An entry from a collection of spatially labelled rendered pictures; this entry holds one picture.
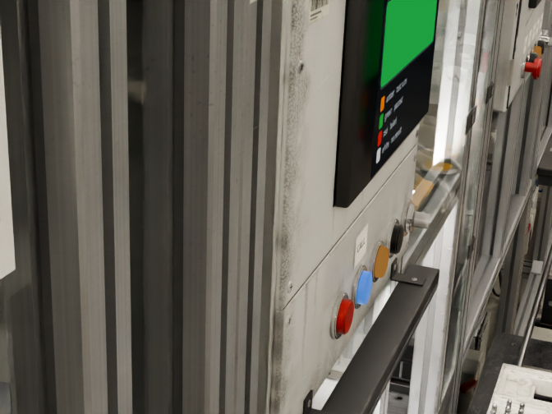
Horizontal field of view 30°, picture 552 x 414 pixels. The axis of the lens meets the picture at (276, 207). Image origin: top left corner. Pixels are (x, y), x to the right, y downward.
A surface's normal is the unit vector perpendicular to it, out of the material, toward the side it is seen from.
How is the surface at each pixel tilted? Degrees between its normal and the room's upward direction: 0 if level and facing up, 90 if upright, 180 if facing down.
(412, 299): 0
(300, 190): 90
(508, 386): 0
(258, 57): 90
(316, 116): 90
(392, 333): 0
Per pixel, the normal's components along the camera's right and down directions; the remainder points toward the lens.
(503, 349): 0.04, -0.93
